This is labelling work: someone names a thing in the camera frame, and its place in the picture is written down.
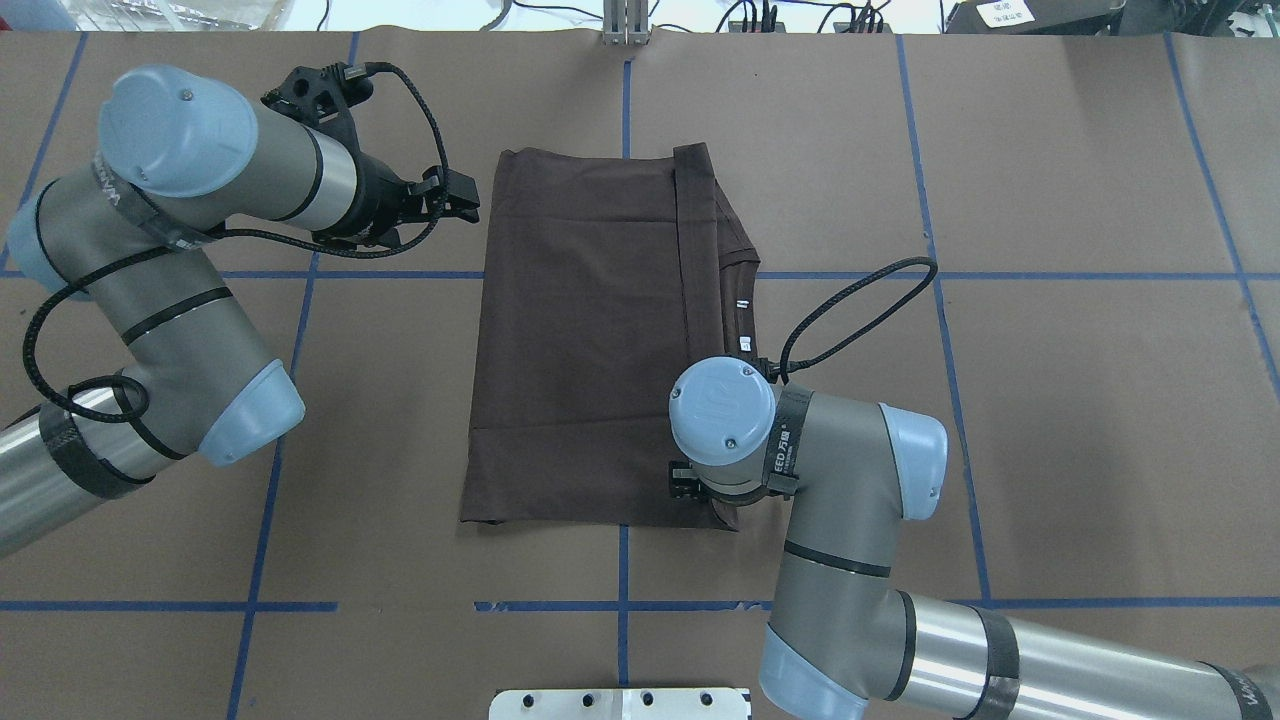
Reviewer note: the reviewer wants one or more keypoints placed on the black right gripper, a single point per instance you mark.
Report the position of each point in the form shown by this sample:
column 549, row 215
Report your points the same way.
column 683, row 480

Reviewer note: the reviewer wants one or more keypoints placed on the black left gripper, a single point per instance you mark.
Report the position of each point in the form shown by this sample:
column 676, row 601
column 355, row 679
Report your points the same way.
column 378, row 198

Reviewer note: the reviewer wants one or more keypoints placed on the dark brown t-shirt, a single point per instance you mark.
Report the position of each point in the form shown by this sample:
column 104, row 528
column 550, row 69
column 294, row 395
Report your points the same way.
column 604, row 280

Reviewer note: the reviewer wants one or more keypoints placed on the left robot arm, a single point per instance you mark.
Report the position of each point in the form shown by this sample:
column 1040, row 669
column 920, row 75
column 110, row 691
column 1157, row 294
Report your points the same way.
column 184, row 161

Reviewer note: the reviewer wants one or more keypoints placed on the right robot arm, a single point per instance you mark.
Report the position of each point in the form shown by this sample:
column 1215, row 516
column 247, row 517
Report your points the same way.
column 840, row 636

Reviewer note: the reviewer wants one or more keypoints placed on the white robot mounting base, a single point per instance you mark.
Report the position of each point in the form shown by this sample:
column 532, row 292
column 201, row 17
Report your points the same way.
column 623, row 703

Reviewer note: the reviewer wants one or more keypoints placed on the black box with label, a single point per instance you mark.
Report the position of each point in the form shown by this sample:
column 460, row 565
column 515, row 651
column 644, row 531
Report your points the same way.
column 1048, row 18

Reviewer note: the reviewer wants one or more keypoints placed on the aluminium frame post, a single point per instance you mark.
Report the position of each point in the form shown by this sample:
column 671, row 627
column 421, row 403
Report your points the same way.
column 626, row 22

